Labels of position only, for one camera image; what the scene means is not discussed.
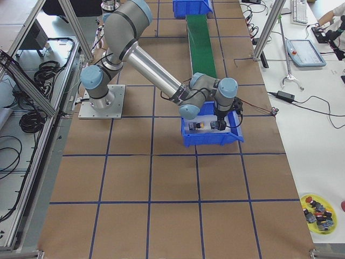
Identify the red push button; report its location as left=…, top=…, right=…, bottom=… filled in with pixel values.
left=210, top=121, right=218, bottom=130

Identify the blue bin left side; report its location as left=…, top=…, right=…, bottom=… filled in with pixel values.
left=172, top=0, right=213, bottom=18

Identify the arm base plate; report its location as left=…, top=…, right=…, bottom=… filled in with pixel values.
left=78, top=85, right=126, bottom=119

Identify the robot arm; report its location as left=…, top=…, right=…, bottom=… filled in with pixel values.
left=101, top=0, right=121, bottom=12
left=103, top=1, right=238, bottom=131

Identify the metal reacher grabber tool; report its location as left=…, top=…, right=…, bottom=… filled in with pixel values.
left=278, top=15, right=304, bottom=91

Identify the yellow push button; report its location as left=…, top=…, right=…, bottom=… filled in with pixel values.
left=188, top=122, right=204, bottom=131

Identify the white foam pad right bin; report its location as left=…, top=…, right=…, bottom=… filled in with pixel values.
left=182, top=115, right=231, bottom=134

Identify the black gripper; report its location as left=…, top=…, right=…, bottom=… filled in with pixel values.
left=213, top=97, right=243, bottom=131

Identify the green conveyor belt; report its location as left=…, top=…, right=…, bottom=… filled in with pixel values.
left=187, top=15, right=217, bottom=78

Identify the black power adapter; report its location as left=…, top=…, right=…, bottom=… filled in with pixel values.
left=276, top=91, right=295, bottom=103

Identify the red black wire pair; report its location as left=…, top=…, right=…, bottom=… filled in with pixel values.
left=241, top=99, right=278, bottom=117

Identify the yellow plate of buttons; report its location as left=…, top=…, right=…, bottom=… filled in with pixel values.
left=300, top=194, right=337, bottom=235

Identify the aluminium frame post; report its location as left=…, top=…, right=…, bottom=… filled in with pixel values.
left=252, top=0, right=285, bottom=61

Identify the teach pendant tablet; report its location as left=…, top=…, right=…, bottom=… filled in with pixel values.
left=286, top=39, right=326, bottom=67

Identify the white keyboard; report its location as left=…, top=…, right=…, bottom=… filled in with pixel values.
left=290, top=0, right=308, bottom=25

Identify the blue bin right side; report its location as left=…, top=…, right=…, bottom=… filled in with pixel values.
left=181, top=101, right=244, bottom=147

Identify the blue bin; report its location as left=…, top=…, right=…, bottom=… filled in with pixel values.
left=172, top=0, right=213, bottom=18
left=181, top=101, right=244, bottom=147

